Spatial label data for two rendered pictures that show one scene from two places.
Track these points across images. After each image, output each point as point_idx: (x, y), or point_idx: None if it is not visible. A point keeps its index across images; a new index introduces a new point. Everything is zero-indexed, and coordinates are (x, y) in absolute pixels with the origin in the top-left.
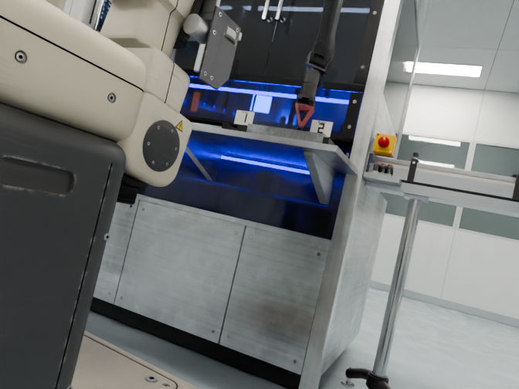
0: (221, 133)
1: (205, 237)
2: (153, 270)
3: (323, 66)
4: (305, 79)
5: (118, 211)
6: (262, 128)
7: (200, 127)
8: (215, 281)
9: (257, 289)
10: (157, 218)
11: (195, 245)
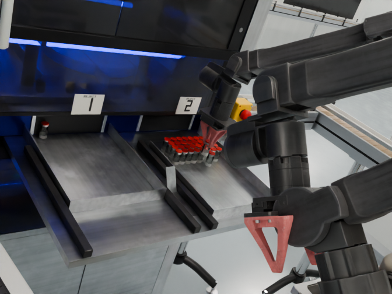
0: (192, 239)
1: (39, 255)
2: None
3: (247, 79)
4: (229, 99)
5: None
6: (229, 210)
7: (166, 242)
8: (60, 284)
9: (111, 268)
10: None
11: (27, 268)
